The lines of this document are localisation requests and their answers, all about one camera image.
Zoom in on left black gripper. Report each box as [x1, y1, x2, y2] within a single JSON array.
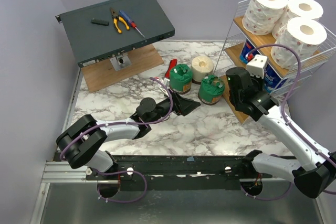
[[148, 89, 201, 124]]

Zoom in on blue Tempo tissue roll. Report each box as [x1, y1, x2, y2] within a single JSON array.
[[239, 40, 255, 64]]

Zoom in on green roll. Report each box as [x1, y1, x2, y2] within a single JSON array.
[[170, 64, 193, 93], [198, 75, 225, 105]]

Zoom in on floral roll back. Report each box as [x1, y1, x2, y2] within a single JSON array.
[[271, 17, 327, 69]]

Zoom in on floral roll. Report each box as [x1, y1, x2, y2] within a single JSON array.
[[242, 0, 288, 35], [271, 0, 324, 39], [271, 17, 327, 69]]

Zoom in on floral roll front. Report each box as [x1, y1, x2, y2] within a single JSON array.
[[271, 0, 324, 39]]

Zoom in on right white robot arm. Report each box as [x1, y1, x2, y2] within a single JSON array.
[[226, 67, 335, 198]]

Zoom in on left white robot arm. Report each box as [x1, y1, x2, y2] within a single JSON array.
[[56, 92, 201, 179]]

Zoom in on bottom wooden shelf board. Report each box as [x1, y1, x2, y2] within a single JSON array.
[[219, 74, 255, 124]]

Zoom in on wooden shelf board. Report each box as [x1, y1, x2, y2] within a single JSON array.
[[219, 74, 255, 124], [224, 41, 297, 88], [233, 16, 321, 78]]

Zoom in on middle wooden shelf board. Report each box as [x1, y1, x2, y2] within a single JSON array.
[[224, 41, 297, 88]]

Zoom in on top wooden shelf board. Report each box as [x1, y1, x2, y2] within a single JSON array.
[[233, 16, 321, 78]]

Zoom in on cream wrapped roll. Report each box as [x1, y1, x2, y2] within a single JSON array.
[[191, 56, 214, 84]]

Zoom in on red utility knife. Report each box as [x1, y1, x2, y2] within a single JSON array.
[[163, 59, 177, 82]]

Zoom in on wooden board under chassis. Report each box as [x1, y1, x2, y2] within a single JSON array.
[[81, 45, 164, 93]]

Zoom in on blue red screwdriver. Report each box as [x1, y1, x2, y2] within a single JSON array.
[[119, 10, 145, 37]]

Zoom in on dark grey rack chassis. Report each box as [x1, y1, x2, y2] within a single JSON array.
[[56, 0, 175, 68]]

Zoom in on black bit holder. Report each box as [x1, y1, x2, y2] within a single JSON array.
[[91, 18, 109, 26]]

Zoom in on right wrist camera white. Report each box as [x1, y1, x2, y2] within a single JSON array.
[[246, 54, 268, 79]]

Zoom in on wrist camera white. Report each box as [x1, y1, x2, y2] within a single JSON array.
[[160, 87, 175, 98], [246, 54, 268, 79]]

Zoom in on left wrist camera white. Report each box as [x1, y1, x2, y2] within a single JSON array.
[[160, 87, 175, 98]]

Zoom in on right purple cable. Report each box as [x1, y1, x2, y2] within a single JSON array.
[[248, 44, 336, 196]]

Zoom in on purple cable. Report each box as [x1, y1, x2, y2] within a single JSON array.
[[248, 44, 336, 196], [59, 77, 174, 162]]

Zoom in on white wire shelf rack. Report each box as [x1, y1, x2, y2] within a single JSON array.
[[214, 0, 336, 124]]

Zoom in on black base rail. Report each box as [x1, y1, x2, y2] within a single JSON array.
[[86, 155, 259, 191]]

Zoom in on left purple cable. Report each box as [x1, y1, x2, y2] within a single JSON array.
[[59, 77, 174, 162]]

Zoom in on yellow handled pliers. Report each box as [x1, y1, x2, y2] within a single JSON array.
[[110, 7, 130, 34]]

